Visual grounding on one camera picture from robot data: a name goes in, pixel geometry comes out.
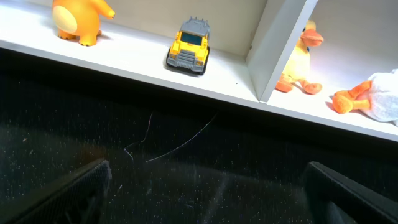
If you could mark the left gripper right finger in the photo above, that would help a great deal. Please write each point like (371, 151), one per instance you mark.
(348, 199)

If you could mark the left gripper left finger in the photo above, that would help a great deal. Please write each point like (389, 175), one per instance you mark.
(71, 199)

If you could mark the grey and yellow toy truck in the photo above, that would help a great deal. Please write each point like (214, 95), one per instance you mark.
(189, 46)

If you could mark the white plush duck yellow hat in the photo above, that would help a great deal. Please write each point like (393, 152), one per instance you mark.
(382, 96)

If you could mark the white shelf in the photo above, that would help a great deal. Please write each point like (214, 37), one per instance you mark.
(140, 53)

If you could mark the yellow rubber duck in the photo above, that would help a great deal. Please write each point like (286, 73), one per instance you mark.
(81, 18)

